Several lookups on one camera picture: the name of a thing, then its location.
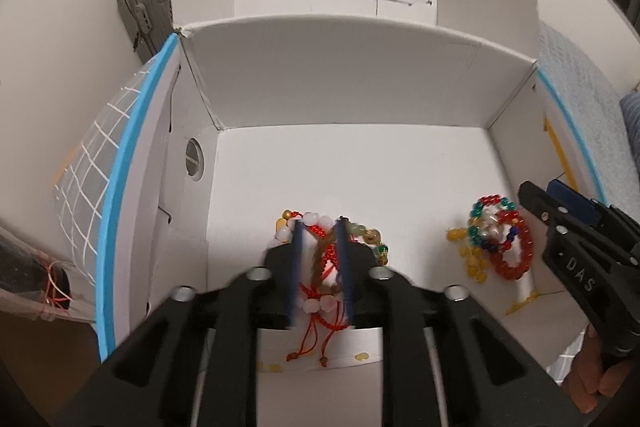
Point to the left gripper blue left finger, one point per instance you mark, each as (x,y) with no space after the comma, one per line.
(193,360)

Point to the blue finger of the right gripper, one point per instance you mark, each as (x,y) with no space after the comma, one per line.
(546,208)
(583,208)

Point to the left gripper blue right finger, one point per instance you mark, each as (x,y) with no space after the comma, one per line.
(446,360)

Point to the red cord bracelet gold bar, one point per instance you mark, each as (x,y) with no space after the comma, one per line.
(319,295)

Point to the white pearl strand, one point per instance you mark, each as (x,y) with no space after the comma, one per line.
(487,227)

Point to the small yellow charm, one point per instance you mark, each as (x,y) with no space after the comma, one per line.
(476,264)

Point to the person's right hand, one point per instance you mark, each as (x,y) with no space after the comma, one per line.
(588,380)

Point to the blue striped bolster pillow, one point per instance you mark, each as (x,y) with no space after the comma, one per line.
(630,107)

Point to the grey white checked bedsheet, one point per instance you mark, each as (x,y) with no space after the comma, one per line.
(79,193)

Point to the blue yellow cardboard box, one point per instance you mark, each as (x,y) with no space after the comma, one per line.
(397,112)

